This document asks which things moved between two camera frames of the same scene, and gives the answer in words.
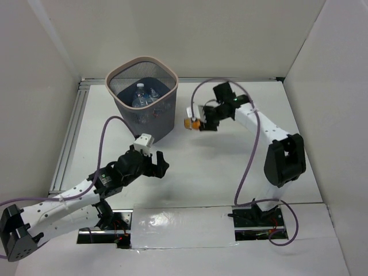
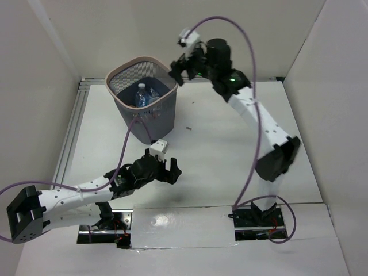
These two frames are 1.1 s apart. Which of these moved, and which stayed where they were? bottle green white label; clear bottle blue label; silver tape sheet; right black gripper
Moved: right black gripper
Stayed: bottle green white label; silver tape sheet; clear bottle blue label
